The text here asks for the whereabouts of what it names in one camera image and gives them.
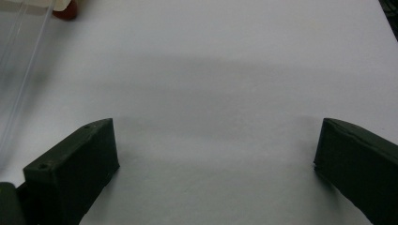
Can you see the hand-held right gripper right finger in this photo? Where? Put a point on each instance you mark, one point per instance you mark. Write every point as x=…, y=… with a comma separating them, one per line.
x=359, y=165

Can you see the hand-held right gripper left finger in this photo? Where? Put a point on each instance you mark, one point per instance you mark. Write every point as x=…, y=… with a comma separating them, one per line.
x=70, y=175

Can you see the clear plastic container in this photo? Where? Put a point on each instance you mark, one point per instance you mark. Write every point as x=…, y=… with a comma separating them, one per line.
x=18, y=72

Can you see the dark object at table edge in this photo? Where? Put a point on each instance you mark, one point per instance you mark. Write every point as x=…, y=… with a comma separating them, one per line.
x=391, y=12

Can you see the red round object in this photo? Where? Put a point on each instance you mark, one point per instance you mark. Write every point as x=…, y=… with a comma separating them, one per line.
x=66, y=12

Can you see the cream coloured object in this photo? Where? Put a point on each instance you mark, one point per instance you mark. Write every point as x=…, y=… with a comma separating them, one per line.
x=62, y=4

